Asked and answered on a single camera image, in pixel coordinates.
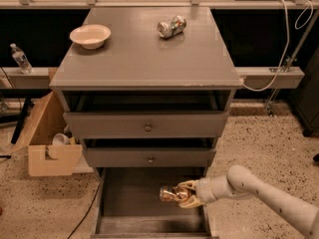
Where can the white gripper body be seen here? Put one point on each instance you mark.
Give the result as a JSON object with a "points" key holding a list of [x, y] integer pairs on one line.
{"points": [[206, 189]]}

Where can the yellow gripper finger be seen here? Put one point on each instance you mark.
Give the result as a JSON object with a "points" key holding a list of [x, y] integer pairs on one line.
{"points": [[192, 202], [188, 185]]}

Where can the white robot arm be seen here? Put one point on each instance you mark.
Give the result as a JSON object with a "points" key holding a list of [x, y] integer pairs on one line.
{"points": [[240, 182]]}

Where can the grey top drawer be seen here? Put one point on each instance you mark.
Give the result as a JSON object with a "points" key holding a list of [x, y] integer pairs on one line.
{"points": [[146, 125]]}

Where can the grey open bottom drawer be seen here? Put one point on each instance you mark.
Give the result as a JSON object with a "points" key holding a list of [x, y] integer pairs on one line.
{"points": [[129, 205]]}

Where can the grey middle drawer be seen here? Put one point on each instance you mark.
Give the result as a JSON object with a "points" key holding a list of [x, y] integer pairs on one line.
{"points": [[149, 157]]}

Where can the grey wooden drawer cabinet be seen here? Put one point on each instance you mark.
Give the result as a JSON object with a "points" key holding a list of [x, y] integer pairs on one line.
{"points": [[137, 71]]}

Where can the crushed silver green can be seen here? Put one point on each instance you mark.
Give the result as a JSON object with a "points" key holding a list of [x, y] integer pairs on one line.
{"points": [[171, 27]]}

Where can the dark cabinet at right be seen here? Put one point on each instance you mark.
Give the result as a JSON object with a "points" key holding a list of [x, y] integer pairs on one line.
{"points": [[305, 99]]}

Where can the white cup in box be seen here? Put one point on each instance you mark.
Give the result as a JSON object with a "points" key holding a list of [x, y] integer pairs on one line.
{"points": [[60, 139]]}

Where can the light wooden box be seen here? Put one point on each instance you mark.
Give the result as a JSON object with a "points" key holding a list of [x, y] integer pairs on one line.
{"points": [[43, 158]]}

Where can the white bowl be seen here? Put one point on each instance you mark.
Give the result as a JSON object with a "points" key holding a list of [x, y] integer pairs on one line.
{"points": [[90, 37]]}

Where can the clear plastic water bottle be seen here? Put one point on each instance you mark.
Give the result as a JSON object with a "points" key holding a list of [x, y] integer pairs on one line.
{"points": [[20, 58]]}

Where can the grey metal rail beam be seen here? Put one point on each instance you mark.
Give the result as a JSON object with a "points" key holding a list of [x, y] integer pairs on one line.
{"points": [[254, 77]]}

